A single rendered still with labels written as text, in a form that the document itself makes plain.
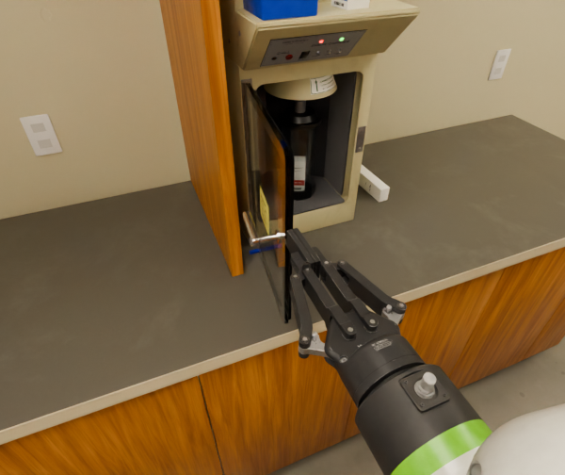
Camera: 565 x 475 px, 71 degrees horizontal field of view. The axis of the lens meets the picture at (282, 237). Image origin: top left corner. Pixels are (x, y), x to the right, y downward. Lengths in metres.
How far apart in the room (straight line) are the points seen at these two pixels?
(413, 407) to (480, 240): 0.92
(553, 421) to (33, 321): 0.99
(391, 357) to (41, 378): 0.74
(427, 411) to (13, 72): 1.19
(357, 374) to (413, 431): 0.07
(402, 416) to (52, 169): 1.21
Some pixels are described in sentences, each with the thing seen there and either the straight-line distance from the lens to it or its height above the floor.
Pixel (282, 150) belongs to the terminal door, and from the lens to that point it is 0.58.
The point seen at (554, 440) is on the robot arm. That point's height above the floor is 1.48.
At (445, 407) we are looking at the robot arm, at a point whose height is 1.36.
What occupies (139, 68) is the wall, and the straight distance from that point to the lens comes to 1.26.
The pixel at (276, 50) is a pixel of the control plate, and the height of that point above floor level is 1.45.
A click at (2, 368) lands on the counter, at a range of 1.01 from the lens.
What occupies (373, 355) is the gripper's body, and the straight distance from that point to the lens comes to 0.38.
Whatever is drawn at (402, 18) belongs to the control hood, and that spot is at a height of 1.49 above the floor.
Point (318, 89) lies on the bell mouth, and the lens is 0.95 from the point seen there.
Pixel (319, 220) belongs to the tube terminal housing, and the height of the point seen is 0.97.
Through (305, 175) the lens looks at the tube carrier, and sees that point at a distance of 1.08.
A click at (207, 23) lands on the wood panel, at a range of 0.72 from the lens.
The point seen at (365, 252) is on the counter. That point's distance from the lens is 1.08.
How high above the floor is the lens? 1.66
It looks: 40 degrees down
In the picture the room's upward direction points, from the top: straight up
